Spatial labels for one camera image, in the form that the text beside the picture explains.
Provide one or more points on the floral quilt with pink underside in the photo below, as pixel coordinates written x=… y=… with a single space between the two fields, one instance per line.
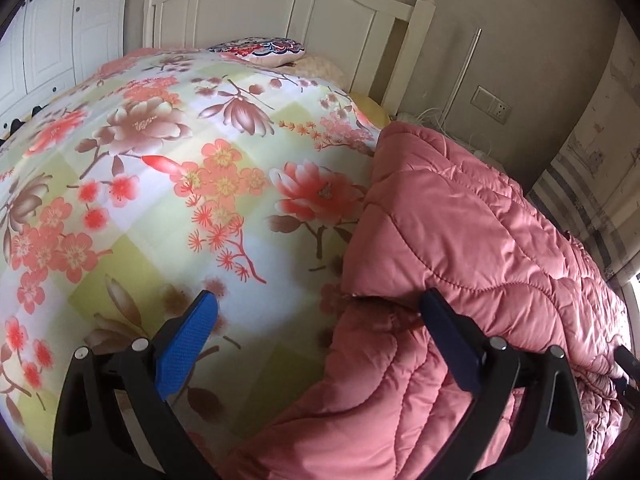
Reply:
x=170 y=173

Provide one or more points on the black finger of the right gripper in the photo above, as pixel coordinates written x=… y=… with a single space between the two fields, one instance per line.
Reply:
x=627 y=387

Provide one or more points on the white bedside table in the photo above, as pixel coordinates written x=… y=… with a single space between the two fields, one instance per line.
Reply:
x=432 y=118

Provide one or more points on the yellow bed sheet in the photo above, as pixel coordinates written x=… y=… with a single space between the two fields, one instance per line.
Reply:
x=368 y=112

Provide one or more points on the white wooden headboard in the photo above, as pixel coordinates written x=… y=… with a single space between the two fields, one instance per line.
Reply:
x=376 y=43

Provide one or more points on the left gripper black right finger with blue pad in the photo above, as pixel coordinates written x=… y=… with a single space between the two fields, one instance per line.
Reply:
x=524 y=420

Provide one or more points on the beige lace pillow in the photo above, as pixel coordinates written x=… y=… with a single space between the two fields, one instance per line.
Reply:
x=314 y=66

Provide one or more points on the beige patterned curtain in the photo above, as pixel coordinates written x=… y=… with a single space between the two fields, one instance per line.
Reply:
x=591 y=187

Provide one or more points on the wall socket plate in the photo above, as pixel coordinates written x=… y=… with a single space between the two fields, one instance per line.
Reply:
x=491 y=105

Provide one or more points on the red blue patterned pillow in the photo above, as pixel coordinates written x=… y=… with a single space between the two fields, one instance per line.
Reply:
x=263 y=51

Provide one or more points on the black object at bedside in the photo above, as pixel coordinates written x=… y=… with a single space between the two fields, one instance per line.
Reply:
x=15 y=127

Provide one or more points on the white wardrobe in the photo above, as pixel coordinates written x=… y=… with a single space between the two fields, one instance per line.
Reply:
x=51 y=45

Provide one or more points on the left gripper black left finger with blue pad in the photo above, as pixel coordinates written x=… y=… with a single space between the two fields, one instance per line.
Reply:
x=114 y=420

